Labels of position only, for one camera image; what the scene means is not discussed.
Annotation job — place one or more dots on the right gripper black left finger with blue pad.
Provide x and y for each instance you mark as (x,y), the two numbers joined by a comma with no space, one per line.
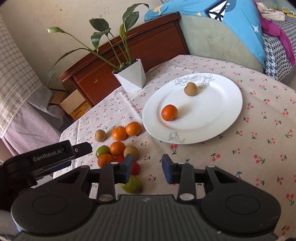
(112,174)

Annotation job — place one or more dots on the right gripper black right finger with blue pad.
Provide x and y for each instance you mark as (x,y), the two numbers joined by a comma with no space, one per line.
(182,174)

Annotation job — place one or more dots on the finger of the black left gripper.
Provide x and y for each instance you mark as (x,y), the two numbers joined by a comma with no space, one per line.
(82,149)

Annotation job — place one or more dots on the large green mango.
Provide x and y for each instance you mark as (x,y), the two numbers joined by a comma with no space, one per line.
(133,186)

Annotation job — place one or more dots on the dark orange fruit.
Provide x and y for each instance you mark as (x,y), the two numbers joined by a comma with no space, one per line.
(169,113)

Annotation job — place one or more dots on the red cherry tomato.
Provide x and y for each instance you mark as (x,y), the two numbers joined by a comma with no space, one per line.
(119,158)
(135,169)

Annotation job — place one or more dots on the small green lime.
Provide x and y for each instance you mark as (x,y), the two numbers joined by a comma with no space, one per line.
(102,150)

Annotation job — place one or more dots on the small brown kiwi fruit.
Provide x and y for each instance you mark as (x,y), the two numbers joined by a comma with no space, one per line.
(100,135)

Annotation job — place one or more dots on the orange mandarin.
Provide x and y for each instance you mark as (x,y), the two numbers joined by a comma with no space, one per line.
(117,148)
(119,133)
(134,128)

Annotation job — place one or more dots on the cardboard box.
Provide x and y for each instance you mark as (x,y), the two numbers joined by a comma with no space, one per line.
(74,104)

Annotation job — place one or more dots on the white ceramic plate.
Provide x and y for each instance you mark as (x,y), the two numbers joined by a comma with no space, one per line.
(213,110)

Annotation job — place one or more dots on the cherry print tablecloth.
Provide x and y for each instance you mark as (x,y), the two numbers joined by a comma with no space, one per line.
(258,148)

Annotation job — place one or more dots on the white geometric plant pot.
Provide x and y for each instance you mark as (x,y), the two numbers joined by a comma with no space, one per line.
(132,78)

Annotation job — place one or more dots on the green sofa armrest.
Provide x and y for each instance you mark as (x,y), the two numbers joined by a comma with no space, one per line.
(210,38)

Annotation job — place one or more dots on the houndstooth sofa cover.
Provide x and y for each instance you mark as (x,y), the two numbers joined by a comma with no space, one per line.
(277,64)

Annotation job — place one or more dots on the blue patterned pillow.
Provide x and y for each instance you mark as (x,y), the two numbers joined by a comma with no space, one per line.
(241,17)

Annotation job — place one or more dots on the magenta cloth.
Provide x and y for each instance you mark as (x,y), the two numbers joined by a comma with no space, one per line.
(268,26)

